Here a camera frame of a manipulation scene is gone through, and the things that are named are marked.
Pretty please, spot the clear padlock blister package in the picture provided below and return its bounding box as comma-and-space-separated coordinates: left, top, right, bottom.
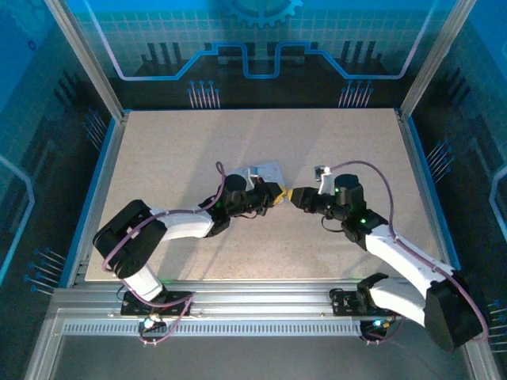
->
245, 158, 287, 188

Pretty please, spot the right base connector cluster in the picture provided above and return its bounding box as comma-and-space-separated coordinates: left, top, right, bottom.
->
360, 315, 393, 336

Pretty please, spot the base connector cluster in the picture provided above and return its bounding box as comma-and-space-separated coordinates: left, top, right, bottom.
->
139, 313, 168, 334
360, 315, 393, 336

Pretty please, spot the left base connector cluster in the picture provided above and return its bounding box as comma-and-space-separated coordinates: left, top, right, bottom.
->
139, 313, 168, 334

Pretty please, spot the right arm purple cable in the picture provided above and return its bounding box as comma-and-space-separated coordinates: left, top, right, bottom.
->
328, 160, 489, 345

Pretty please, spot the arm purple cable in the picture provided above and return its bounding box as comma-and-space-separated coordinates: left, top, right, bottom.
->
101, 161, 227, 346
328, 160, 489, 345

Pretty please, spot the aluminium table side rail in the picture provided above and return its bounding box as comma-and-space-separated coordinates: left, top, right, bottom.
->
395, 107, 464, 286
59, 109, 131, 289

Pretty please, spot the aluminium front frame rail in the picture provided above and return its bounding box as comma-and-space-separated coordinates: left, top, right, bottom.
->
50, 278, 476, 319

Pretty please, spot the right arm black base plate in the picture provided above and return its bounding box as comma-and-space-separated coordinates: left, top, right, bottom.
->
329, 287, 377, 317

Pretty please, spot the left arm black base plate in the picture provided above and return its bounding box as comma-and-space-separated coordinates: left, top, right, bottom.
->
120, 290, 194, 317

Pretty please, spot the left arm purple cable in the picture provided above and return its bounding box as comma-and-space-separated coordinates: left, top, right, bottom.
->
101, 161, 227, 346

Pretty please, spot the slotted grey cable duct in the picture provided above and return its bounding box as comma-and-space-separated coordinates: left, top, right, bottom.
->
62, 321, 399, 338

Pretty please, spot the aluminium frame post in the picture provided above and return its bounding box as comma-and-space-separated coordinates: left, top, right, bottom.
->
397, 0, 478, 122
42, 0, 128, 122

